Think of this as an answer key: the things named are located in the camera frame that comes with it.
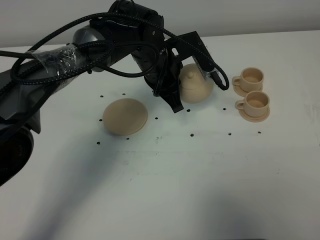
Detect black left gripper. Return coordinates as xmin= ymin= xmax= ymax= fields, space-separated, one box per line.
xmin=132 ymin=46 xmax=184 ymax=113

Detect beige teapot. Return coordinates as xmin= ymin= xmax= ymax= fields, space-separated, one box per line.
xmin=179 ymin=63 xmax=214 ymax=104

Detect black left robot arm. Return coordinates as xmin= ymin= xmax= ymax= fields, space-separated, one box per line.
xmin=0 ymin=0 xmax=183 ymax=184

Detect round beige teapot coaster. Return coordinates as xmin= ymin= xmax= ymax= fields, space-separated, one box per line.
xmin=102 ymin=98 xmax=148 ymax=136

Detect far beige saucer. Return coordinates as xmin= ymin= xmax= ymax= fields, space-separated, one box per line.
xmin=232 ymin=82 xmax=263 ymax=97

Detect beige saucer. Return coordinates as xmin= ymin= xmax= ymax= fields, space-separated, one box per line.
xmin=238 ymin=107 xmax=270 ymax=123
xmin=232 ymin=82 xmax=263 ymax=97

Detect far beige teacup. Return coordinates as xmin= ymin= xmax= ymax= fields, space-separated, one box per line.
xmin=232 ymin=67 xmax=264 ymax=93

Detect beige teacup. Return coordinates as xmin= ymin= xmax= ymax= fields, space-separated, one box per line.
xmin=232 ymin=67 xmax=264 ymax=93
xmin=235 ymin=91 xmax=270 ymax=117

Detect near beige saucer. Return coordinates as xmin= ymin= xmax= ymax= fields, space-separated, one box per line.
xmin=238 ymin=107 xmax=270 ymax=123

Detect near beige teacup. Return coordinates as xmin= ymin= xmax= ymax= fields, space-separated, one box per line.
xmin=235 ymin=91 xmax=270 ymax=117

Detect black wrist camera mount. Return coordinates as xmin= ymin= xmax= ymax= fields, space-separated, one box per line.
xmin=165 ymin=31 xmax=217 ymax=72

